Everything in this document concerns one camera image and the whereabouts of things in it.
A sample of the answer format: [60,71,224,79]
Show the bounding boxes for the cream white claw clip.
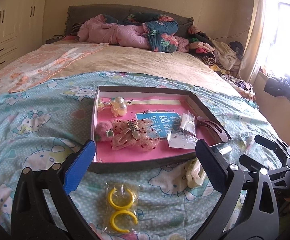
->
[185,158,206,189]

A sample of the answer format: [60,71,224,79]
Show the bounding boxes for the dark red oval hair clip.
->
[197,116,229,143]

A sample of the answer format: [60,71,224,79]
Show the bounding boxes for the white earring card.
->
[167,130,198,150]

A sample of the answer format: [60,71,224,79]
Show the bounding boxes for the pink fluffy hair clip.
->
[95,121,114,141]

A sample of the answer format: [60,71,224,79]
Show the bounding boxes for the clear plastic bag white card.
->
[180,111,196,136]

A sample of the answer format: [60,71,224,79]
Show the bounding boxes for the yellow hoop earrings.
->
[102,183,139,234]

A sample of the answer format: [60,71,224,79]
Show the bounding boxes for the sheer pink dotted hair bow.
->
[111,118,161,151]

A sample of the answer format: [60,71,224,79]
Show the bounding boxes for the pearl clear small claw clip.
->
[109,96,127,117]

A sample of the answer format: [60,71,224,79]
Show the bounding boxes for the Hello Kitty blue quilt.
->
[0,72,281,239]

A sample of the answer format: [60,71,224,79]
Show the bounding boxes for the dark shallow cardboard box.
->
[88,86,230,173]

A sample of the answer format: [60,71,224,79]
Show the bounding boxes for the dark cloth on windowsill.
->
[263,76,290,98]

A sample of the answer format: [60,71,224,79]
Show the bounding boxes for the pile of clothes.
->
[186,25,255,101]

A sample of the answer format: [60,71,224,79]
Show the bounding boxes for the cream curtain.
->
[238,0,266,84]

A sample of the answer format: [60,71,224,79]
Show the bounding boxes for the peach floral blanket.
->
[0,41,109,94]

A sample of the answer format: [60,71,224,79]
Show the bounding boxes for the beige bed cover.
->
[50,45,238,96]

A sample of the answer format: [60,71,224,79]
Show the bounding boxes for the pink padded garment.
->
[77,14,188,52]

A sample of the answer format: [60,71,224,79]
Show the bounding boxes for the dark floral quilted garment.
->
[102,12,179,53]

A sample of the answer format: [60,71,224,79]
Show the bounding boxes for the dark grey headboard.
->
[65,4,194,37]

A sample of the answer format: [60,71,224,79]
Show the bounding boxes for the cream wardrobe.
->
[0,0,45,70]

